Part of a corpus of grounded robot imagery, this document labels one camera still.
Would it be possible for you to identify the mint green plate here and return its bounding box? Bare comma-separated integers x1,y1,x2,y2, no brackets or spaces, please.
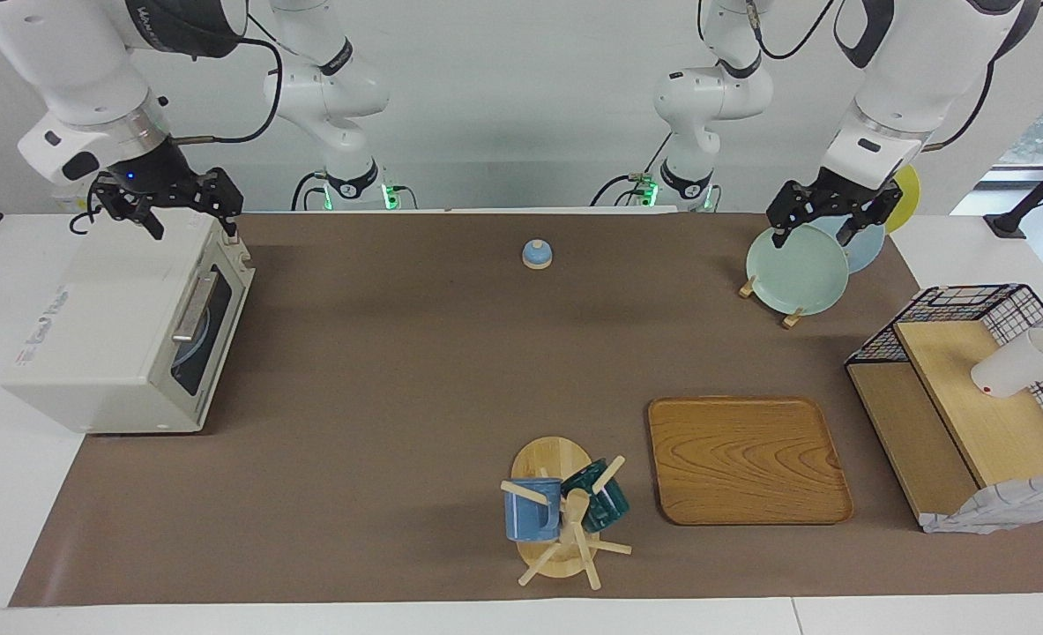
745,223,851,316

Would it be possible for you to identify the wooden mug tree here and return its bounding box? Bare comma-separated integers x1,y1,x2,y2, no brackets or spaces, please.
500,436,633,590

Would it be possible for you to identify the black left base cable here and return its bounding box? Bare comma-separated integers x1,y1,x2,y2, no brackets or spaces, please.
592,132,674,208

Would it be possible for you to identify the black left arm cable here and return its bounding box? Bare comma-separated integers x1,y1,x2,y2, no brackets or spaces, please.
746,0,998,153

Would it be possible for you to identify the wooden serving tray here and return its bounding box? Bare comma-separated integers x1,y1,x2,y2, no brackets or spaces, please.
647,396,854,527

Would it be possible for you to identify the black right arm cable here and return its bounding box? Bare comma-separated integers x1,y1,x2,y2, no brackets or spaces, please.
168,13,286,145

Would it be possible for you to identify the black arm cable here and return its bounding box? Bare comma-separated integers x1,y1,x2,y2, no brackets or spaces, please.
746,0,998,153
168,13,286,145

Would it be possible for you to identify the white plastic cup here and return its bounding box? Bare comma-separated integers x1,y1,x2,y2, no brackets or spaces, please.
970,326,1043,399

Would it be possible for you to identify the black wire basket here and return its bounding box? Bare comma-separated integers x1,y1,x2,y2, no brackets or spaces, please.
846,283,1043,468

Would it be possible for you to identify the dark green mug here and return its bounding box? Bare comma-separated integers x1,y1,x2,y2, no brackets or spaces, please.
561,459,630,534

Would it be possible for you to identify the stepped wooden shelf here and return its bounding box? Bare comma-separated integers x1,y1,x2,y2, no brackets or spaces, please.
847,319,1043,521

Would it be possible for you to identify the glass oven door with handle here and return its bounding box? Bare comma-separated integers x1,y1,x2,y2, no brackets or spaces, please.
146,238,256,433

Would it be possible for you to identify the yellow plate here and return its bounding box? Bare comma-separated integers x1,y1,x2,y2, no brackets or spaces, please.
890,164,921,235

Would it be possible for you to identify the pale blue racked plate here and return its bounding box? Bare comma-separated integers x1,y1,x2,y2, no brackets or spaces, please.
808,216,886,274

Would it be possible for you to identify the black right base cable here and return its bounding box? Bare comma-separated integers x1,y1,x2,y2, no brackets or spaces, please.
292,170,328,211

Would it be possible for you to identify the black base cable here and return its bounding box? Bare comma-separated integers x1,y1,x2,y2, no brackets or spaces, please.
592,132,674,208
292,170,328,211

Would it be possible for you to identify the black stand with clamp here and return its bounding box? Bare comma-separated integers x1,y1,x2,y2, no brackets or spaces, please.
984,141,1043,239

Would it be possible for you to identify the cream white toaster oven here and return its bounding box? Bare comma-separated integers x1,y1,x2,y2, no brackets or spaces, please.
3,210,256,435

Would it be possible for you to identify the black oven power cord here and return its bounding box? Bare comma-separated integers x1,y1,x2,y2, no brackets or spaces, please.
69,190,103,235

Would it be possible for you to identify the brown table mat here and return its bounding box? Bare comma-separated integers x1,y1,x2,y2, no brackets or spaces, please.
10,212,1043,608

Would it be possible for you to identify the blue mug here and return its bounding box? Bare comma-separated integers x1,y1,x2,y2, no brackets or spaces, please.
503,477,564,542

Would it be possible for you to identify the wooden plate rack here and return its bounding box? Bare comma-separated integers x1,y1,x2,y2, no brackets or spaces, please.
739,275,804,329

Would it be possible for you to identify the white checked cloth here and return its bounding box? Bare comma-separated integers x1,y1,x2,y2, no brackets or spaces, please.
920,476,1043,535

